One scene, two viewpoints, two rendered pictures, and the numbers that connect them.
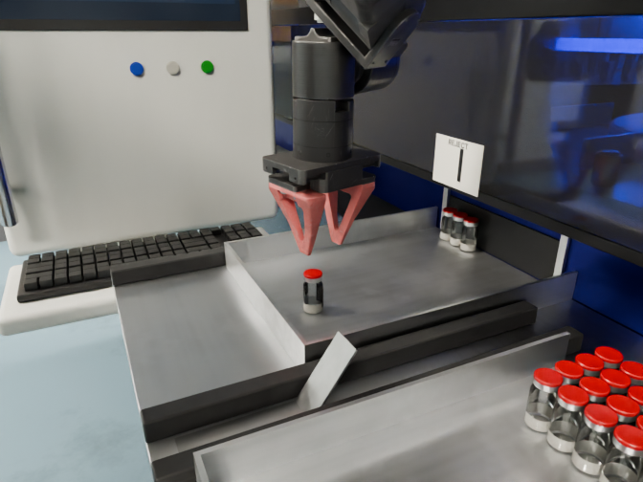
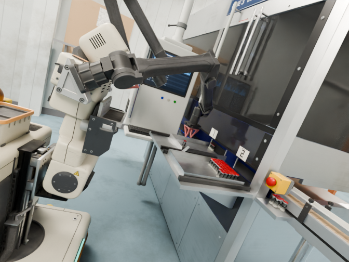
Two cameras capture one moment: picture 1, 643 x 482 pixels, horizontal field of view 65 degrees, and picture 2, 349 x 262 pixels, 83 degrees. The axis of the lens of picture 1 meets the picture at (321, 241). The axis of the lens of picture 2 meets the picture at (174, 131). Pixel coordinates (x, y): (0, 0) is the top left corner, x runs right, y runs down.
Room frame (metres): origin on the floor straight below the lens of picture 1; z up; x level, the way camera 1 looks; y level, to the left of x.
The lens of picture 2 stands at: (-0.80, 0.03, 1.26)
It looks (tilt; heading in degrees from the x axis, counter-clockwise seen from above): 13 degrees down; 3
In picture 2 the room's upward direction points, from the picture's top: 19 degrees clockwise
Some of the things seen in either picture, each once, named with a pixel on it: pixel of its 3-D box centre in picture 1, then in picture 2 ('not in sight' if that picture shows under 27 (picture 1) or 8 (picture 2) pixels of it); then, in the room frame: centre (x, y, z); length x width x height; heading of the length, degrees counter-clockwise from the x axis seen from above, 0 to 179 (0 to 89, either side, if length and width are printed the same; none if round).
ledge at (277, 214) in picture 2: not in sight; (276, 209); (0.09, -0.49, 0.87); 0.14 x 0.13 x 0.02; 115
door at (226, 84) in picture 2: not in sight; (226, 65); (0.78, -0.09, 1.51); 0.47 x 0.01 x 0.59; 25
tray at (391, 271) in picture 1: (388, 269); (196, 146); (0.56, -0.08, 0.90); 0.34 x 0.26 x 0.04; 116
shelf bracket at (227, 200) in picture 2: not in sight; (209, 193); (0.15, -0.19, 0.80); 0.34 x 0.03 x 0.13; 115
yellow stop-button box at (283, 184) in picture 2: not in sight; (278, 183); (0.08, -0.44, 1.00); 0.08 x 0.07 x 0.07; 115
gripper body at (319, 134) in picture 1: (322, 136); (194, 120); (0.49, 0.00, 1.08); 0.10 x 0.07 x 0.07; 130
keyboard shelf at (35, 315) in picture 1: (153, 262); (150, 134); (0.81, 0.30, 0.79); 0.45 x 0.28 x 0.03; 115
